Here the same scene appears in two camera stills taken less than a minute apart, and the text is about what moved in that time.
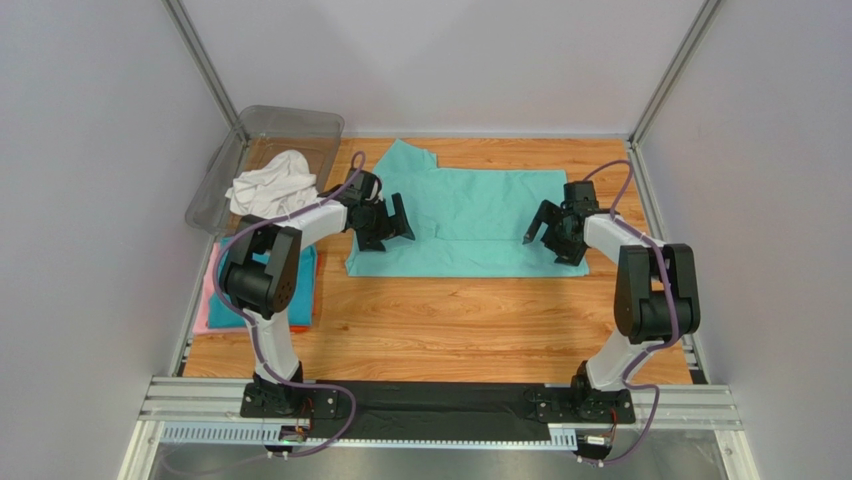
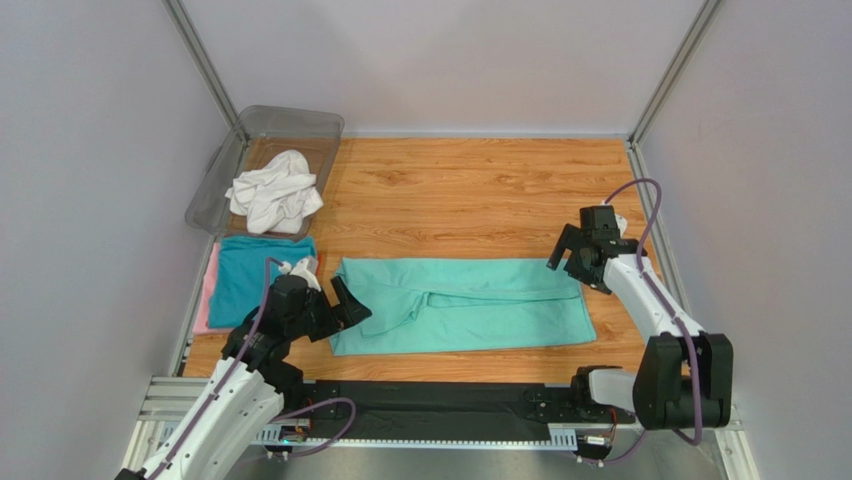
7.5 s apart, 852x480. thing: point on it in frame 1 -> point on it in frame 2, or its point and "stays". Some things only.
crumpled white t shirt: [282, 183] stays
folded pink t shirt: [201, 323] stays
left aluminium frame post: [200, 56] stays
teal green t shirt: [465, 222] -> [420, 304]
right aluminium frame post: [705, 13] stays
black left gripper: [399, 224] -> [350, 310]
